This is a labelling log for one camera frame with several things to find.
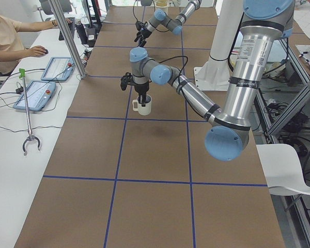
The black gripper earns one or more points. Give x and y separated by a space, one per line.
143 32
141 89

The white mug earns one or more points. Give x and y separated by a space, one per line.
142 108

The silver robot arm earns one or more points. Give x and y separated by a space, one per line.
160 17
263 22

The black water bottle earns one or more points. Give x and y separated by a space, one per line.
81 32

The black keyboard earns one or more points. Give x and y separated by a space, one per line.
71 27

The far blue teach pendant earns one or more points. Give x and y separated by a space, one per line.
58 69

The blue teach pendant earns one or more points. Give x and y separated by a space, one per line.
58 69
39 93

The near blue teach pendant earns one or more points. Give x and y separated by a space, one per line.
39 93

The metal reacher grabber tool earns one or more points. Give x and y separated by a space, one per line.
30 137

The person in beige shirt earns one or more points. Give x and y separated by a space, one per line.
12 49

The white chair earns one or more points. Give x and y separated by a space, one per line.
282 170

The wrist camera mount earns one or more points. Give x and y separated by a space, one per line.
126 80

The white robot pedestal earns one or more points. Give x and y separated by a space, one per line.
215 73

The aluminium frame post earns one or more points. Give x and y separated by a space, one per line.
63 26

